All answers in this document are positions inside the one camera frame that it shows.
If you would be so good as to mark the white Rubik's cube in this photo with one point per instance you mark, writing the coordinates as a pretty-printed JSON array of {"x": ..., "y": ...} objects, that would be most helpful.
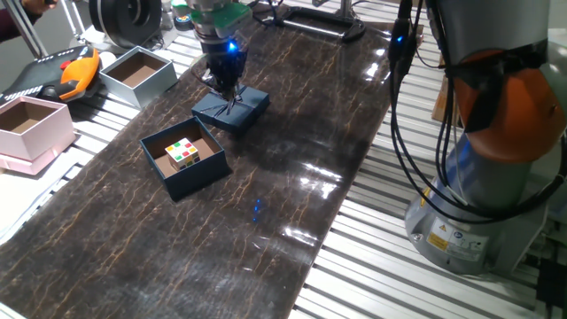
[{"x": 181, "y": 155}]

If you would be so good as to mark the navy open gift box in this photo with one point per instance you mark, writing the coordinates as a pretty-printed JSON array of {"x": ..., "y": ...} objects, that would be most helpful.
[{"x": 195, "y": 179}]

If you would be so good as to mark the white round ball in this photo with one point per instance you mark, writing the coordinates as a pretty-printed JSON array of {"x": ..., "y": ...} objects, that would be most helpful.
[{"x": 107, "y": 59}]

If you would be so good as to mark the black filament spool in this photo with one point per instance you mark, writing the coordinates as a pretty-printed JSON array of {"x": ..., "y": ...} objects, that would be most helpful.
[{"x": 128, "y": 20}]

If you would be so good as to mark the thick silver tripod leg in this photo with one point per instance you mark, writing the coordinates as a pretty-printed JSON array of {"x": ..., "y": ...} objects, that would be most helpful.
[{"x": 26, "y": 28}]

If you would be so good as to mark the person's bare hand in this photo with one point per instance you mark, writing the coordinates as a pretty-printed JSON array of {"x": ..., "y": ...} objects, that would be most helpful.
[{"x": 39, "y": 5}]

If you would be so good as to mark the silver open gift box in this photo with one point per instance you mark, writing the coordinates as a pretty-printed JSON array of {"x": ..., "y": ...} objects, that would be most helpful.
[{"x": 150, "y": 91}]

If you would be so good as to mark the pink open gift box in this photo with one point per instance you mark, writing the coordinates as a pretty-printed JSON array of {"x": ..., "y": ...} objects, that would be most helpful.
[{"x": 37, "y": 142}]

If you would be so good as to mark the black orange teach pendant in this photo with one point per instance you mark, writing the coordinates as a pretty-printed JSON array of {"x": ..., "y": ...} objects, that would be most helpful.
[{"x": 48, "y": 73}]

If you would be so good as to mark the white paper sheets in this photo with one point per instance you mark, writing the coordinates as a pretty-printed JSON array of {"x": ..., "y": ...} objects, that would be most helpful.
[{"x": 22, "y": 199}]

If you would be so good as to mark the pink box lid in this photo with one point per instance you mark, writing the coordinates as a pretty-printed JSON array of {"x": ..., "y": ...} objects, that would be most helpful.
[{"x": 26, "y": 167}]

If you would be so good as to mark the forearm in dark red sleeve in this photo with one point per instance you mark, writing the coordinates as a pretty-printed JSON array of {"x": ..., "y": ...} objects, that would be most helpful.
[{"x": 11, "y": 26}]

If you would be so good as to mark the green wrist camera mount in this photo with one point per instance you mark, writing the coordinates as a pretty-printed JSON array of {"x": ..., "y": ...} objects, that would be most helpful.
[{"x": 221, "y": 17}]

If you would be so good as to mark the small round black tin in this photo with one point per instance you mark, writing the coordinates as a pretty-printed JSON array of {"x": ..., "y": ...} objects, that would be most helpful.
[{"x": 182, "y": 22}]

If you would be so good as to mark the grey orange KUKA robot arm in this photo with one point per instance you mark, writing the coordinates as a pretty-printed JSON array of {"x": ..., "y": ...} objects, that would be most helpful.
[{"x": 487, "y": 186}]

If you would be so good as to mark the dark marble pattern mat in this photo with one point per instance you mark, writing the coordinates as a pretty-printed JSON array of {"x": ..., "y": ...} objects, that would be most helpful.
[{"x": 221, "y": 239}]

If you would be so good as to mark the navy box lid with ribbon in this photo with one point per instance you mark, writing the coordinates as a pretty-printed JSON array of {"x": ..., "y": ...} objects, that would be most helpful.
[{"x": 250, "y": 111}]

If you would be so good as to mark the thin silver tripod leg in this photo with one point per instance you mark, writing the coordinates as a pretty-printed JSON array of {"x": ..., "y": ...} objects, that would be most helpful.
[{"x": 71, "y": 20}]

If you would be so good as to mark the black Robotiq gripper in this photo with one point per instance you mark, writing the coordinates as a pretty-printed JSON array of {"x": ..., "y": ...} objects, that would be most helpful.
[{"x": 226, "y": 62}]

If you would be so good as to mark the black clamp stand base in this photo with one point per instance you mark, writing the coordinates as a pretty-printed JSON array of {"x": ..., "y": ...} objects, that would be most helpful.
[{"x": 354, "y": 31}]

